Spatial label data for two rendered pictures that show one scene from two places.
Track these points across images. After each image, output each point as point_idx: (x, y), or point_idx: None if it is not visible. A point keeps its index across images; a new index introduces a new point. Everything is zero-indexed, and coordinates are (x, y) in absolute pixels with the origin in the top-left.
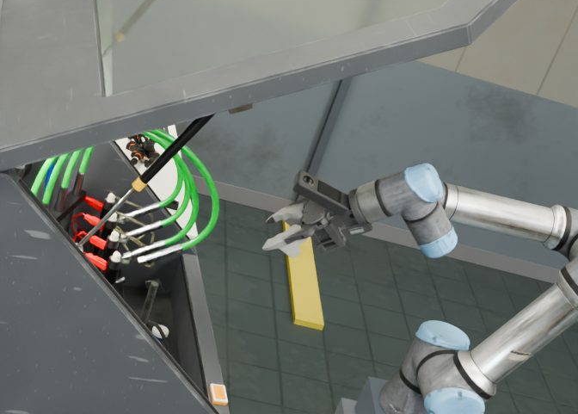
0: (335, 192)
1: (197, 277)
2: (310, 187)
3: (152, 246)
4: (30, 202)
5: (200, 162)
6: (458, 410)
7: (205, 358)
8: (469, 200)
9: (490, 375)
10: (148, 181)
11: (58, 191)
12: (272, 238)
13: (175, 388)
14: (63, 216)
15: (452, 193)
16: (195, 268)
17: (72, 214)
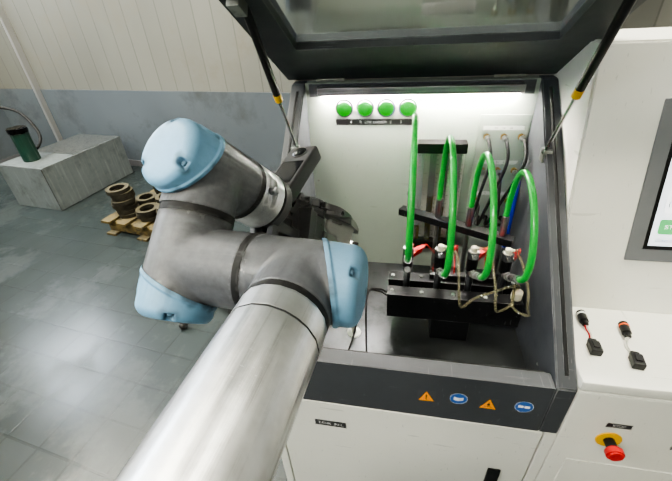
0: (287, 177)
1: (503, 377)
2: (288, 155)
3: (440, 270)
4: (289, 104)
5: (411, 168)
6: None
7: (360, 354)
8: (216, 335)
9: None
10: (272, 93)
11: (524, 243)
12: None
13: None
14: (465, 231)
15: (247, 295)
16: (521, 379)
17: (497, 252)
